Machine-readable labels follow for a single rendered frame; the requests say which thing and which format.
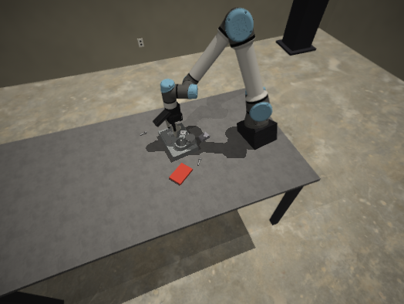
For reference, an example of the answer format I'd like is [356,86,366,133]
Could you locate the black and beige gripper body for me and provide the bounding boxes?
[164,102,183,124]

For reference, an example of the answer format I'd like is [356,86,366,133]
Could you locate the red flat square plate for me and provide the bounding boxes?
[169,163,193,185]

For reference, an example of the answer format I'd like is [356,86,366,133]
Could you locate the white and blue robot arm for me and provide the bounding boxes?
[160,7,272,129]

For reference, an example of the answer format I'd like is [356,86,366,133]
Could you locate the grey toothed gear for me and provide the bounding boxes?
[167,128,175,137]

